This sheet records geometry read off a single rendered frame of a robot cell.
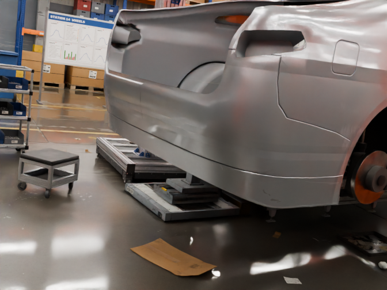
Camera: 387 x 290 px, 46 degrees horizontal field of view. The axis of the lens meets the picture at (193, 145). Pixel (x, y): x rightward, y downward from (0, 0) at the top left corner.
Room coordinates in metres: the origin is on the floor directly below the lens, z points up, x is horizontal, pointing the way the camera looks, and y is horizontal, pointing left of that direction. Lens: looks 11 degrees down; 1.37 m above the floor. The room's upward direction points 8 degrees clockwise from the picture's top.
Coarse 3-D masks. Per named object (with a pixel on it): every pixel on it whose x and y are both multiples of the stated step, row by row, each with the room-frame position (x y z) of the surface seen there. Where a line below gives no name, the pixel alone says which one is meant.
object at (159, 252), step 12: (156, 240) 3.17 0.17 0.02; (144, 252) 2.96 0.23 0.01; (156, 252) 2.99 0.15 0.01; (168, 252) 3.02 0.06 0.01; (180, 252) 3.04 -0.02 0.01; (156, 264) 2.81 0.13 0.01; (168, 264) 2.83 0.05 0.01; (180, 264) 2.85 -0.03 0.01; (192, 264) 2.88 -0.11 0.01; (204, 264) 2.89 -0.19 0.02
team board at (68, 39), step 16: (48, 16) 9.46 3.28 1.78; (64, 16) 9.60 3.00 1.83; (48, 32) 9.47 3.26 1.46; (64, 32) 9.61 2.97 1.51; (80, 32) 9.76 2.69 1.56; (96, 32) 9.92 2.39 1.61; (48, 48) 9.48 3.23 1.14; (64, 48) 9.63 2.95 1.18; (80, 48) 9.78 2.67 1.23; (96, 48) 9.93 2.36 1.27; (64, 64) 9.64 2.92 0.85; (80, 64) 9.79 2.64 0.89; (96, 64) 9.95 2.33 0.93
